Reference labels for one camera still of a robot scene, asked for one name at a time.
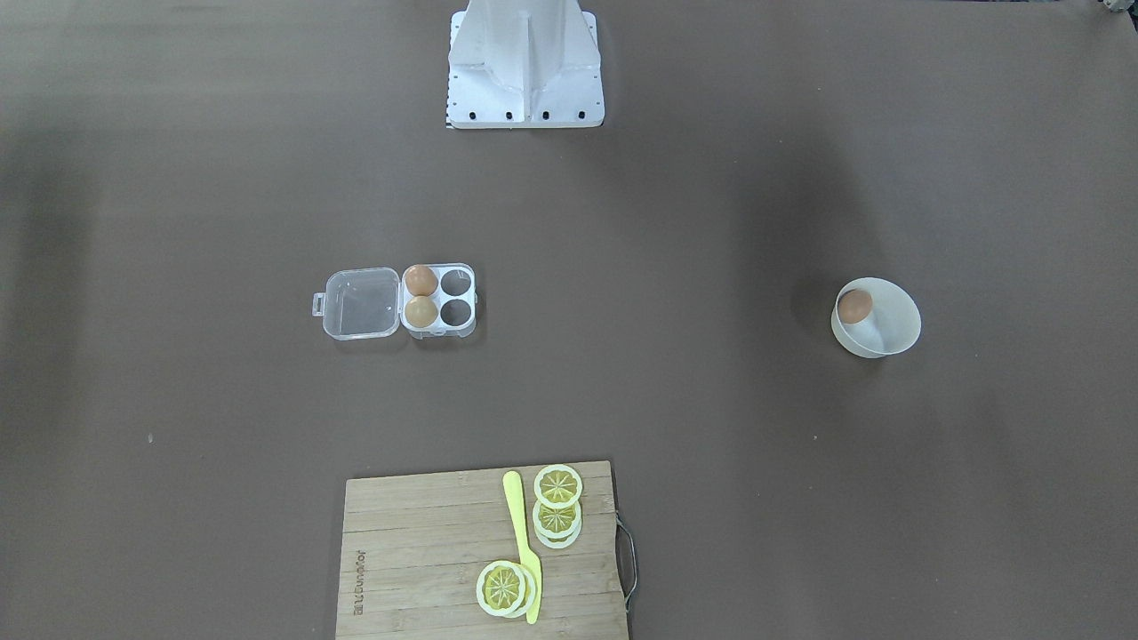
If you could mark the brown egg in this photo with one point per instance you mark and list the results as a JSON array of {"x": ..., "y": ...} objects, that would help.
[
  {"x": 420, "y": 312},
  {"x": 854, "y": 306},
  {"x": 420, "y": 280}
]

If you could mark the white bowl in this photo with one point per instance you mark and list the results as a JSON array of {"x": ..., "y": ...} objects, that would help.
[{"x": 893, "y": 327}]

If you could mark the clear plastic egg box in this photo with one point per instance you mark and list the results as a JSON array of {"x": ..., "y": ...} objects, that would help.
[{"x": 368, "y": 303}]

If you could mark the lemon slice near knife tip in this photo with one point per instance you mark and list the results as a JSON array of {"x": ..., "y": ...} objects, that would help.
[{"x": 558, "y": 486}]

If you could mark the yellow plastic knife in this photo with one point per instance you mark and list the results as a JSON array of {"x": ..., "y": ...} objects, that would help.
[{"x": 514, "y": 493}]

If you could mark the lemon slice pair middle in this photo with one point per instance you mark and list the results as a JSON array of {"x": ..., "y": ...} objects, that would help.
[{"x": 557, "y": 528}]

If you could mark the white central mounting column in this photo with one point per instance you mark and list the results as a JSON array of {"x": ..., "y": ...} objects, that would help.
[{"x": 524, "y": 65}]

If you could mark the bamboo cutting board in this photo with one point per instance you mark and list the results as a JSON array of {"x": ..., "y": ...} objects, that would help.
[{"x": 412, "y": 549}]

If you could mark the lemon slice at handle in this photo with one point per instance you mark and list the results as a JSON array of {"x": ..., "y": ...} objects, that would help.
[{"x": 506, "y": 589}]

